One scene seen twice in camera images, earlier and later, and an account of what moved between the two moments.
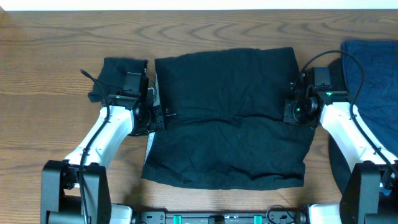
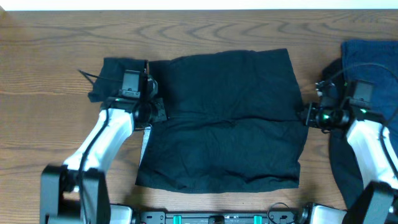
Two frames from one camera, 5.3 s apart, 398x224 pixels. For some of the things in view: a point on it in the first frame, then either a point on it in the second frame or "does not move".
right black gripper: [288, 104] -> [309, 118]
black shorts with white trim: [224, 122] does not move
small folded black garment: [114, 74] does not move
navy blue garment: [377, 102] does not move
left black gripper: [160, 125] -> [162, 113]
